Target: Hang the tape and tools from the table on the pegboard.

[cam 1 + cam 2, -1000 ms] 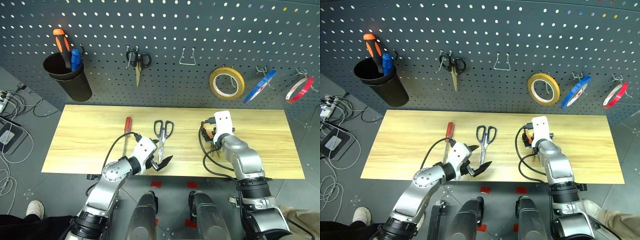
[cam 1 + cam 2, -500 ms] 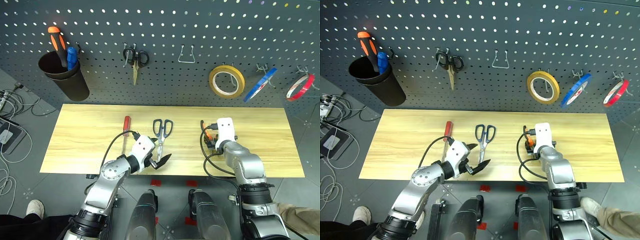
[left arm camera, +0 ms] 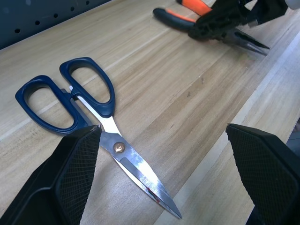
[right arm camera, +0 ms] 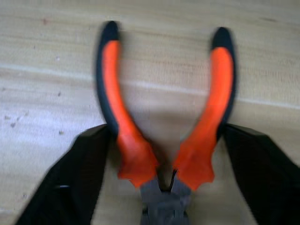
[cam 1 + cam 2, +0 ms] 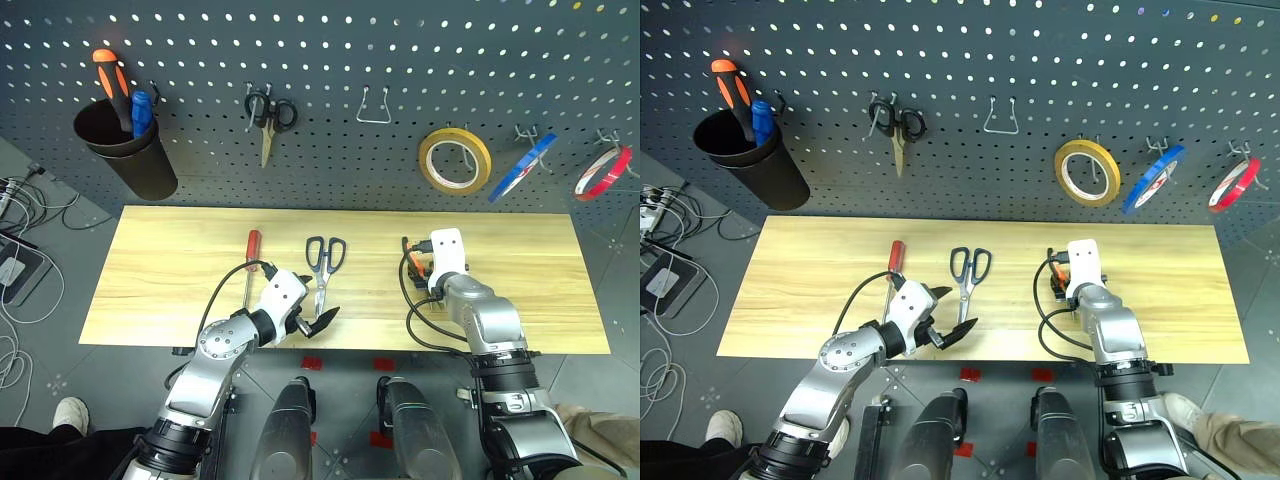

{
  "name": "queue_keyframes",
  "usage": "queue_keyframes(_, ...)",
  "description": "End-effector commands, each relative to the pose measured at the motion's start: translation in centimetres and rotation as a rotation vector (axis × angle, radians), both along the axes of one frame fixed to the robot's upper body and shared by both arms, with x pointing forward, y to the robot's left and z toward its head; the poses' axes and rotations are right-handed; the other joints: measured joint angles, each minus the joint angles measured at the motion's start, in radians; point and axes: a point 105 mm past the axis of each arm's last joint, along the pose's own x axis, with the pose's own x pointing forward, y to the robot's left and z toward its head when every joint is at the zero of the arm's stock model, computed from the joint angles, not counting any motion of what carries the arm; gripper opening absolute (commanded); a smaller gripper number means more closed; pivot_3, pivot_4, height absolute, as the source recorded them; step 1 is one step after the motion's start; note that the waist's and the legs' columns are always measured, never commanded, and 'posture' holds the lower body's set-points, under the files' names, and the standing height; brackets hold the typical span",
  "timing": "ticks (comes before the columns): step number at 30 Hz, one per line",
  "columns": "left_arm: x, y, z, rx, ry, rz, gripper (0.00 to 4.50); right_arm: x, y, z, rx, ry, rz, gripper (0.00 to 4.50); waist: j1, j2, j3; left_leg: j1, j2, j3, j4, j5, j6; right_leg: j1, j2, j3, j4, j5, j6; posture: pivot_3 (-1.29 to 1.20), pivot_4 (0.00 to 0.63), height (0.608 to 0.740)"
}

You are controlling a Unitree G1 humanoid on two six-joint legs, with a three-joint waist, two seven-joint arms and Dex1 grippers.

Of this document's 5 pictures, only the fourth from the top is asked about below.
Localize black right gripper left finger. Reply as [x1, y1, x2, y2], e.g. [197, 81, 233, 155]
[14, 124, 116, 225]

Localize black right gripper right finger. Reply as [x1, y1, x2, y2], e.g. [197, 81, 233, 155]
[221, 123, 300, 225]

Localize orange and black pliers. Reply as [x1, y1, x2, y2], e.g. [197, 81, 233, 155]
[95, 20, 237, 225]

